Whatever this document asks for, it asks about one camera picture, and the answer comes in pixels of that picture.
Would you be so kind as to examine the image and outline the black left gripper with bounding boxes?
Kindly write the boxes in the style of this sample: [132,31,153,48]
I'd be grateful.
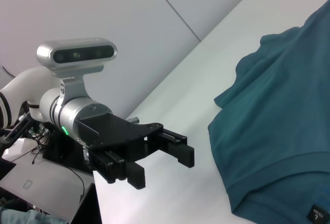
[76,112,195,191]

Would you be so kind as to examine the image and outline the teal blue FREE t-shirt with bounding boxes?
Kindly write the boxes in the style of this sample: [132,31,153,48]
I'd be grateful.
[207,2,330,224]

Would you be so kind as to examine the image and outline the black table side panel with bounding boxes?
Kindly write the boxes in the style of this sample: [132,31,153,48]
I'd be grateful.
[70,182,103,224]

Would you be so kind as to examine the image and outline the black equipment base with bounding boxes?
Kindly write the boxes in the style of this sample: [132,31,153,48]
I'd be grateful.
[42,127,93,175]

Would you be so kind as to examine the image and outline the white side cabinet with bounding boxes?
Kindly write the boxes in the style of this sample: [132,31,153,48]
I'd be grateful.
[0,154,96,219]

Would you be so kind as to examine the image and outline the light blue fabric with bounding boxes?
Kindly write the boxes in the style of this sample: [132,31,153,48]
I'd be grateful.
[0,205,71,224]

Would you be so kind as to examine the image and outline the thin black cable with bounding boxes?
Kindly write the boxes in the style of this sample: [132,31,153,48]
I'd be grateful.
[69,167,86,199]

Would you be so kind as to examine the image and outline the silver left camera bracket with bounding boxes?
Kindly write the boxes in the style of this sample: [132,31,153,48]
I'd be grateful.
[58,76,90,106]

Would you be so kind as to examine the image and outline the tangled black cables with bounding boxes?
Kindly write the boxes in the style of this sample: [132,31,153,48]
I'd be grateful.
[27,127,54,164]

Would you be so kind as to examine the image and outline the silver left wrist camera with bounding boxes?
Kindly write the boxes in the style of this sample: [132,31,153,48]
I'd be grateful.
[37,38,118,77]

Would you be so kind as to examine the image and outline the black metal frame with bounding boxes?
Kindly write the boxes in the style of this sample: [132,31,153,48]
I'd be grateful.
[0,114,33,149]

